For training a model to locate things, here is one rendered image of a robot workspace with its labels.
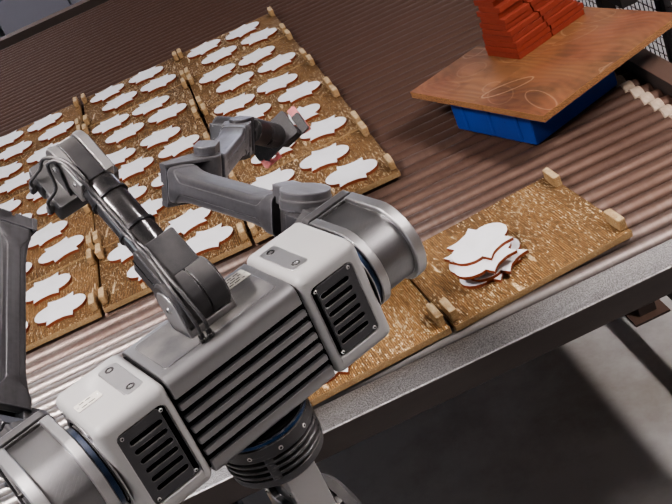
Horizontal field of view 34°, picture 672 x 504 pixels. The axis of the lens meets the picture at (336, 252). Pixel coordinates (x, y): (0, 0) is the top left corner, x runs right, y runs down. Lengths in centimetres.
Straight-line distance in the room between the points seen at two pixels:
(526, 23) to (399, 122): 47
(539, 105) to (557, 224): 38
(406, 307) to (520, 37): 93
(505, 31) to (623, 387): 113
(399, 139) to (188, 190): 127
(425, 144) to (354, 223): 152
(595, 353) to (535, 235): 121
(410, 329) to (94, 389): 102
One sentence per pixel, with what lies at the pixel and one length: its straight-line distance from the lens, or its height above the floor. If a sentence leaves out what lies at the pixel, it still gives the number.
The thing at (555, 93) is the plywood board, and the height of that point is 104.
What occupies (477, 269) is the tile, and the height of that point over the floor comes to 98.
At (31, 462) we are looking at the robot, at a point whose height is 150.
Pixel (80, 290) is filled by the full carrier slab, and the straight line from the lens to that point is 302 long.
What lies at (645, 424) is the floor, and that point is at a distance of 326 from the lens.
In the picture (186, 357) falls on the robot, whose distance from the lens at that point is 131.
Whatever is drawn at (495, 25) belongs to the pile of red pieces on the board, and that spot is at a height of 113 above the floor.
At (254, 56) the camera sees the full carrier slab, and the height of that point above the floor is 95.
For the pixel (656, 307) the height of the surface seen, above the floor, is 1.
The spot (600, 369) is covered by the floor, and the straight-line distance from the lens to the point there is 348.
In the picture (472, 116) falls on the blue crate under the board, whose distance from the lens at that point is 289.
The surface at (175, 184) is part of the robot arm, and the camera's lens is 191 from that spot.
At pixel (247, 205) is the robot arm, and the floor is 146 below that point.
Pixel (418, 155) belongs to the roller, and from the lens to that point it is 293.
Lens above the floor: 218
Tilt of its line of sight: 29 degrees down
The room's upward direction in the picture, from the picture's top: 24 degrees counter-clockwise
